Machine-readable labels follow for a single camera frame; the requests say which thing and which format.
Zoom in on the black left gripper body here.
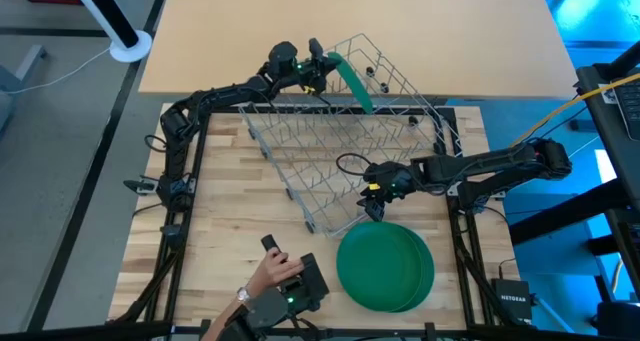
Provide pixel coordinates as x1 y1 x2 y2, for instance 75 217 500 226
294 59 326 88

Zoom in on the black laptop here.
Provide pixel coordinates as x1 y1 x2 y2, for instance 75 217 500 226
612 73 640 142

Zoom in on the black aluminium table frame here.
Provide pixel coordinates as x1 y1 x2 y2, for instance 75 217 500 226
0 104 601 341

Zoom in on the person's forearm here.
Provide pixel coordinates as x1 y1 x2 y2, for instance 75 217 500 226
199 293 261 341

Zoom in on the white floor cable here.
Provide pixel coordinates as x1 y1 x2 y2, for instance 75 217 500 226
7 47 114 95

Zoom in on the yellow cable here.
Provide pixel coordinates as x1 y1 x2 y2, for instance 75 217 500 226
509 73 640 150

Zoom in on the person's hand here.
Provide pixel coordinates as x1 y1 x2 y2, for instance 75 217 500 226
248 247 305 298

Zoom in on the black Netgear network switch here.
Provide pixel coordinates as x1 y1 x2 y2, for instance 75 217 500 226
490 278 534 325

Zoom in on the tan wooden desk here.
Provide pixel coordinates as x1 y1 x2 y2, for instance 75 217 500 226
138 0 579 101

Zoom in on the grey wire dish rack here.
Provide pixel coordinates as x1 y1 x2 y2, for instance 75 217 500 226
238 33 459 238

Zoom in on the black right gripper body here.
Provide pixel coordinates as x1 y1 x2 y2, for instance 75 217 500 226
363 161 418 202

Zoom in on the black white pole stand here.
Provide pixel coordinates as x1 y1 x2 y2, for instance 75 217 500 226
66 0 154 64

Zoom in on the black equipment stand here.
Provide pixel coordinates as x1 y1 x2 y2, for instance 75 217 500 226
507 40 640 341

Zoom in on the grey chair base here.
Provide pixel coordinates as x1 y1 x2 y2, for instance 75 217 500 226
0 44 51 135

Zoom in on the green round plate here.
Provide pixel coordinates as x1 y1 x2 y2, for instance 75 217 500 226
327 50 375 116
335 220 424 313
394 223 436 313

